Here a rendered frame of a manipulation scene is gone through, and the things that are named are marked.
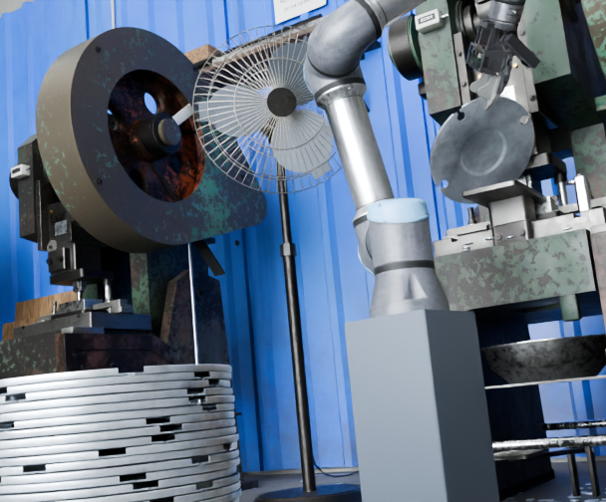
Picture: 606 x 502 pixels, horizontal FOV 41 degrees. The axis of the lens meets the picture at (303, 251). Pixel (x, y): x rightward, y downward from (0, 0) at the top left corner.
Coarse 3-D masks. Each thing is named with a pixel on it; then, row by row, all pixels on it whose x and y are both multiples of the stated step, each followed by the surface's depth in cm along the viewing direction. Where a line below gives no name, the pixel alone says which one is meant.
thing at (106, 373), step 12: (72, 372) 80; (84, 372) 80; (96, 372) 80; (108, 372) 80; (144, 372) 82; (156, 372) 82; (168, 372) 83; (180, 372) 84; (204, 372) 87; (228, 372) 93; (0, 384) 82; (12, 384) 81; (24, 384) 81
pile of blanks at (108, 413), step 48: (48, 384) 80; (96, 384) 80; (144, 384) 81; (192, 384) 85; (0, 432) 81; (48, 432) 79; (96, 432) 79; (144, 432) 80; (192, 432) 83; (0, 480) 85; (48, 480) 78; (96, 480) 78; (144, 480) 79; (192, 480) 82
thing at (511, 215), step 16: (464, 192) 198; (480, 192) 196; (496, 192) 197; (512, 192) 199; (528, 192) 200; (496, 208) 206; (512, 208) 203; (528, 208) 203; (496, 224) 205; (512, 224) 203; (528, 224) 201; (496, 240) 205; (512, 240) 203
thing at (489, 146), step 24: (456, 120) 198; (480, 120) 200; (504, 120) 202; (528, 120) 204; (456, 144) 201; (480, 144) 204; (504, 144) 206; (528, 144) 208; (432, 168) 202; (456, 168) 204; (480, 168) 207; (504, 168) 209; (456, 192) 208
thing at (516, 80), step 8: (512, 64) 218; (520, 64) 216; (472, 72) 224; (512, 72) 217; (520, 72) 216; (512, 80) 217; (520, 80) 216; (512, 88) 217; (520, 88) 216; (504, 96) 218; (512, 96) 217; (520, 96) 215; (520, 104) 215; (528, 112) 214; (520, 120) 215; (536, 120) 215; (536, 128) 213; (544, 128) 220; (536, 136) 212; (544, 136) 219; (536, 144) 212; (544, 144) 217; (536, 152) 211; (544, 152) 216
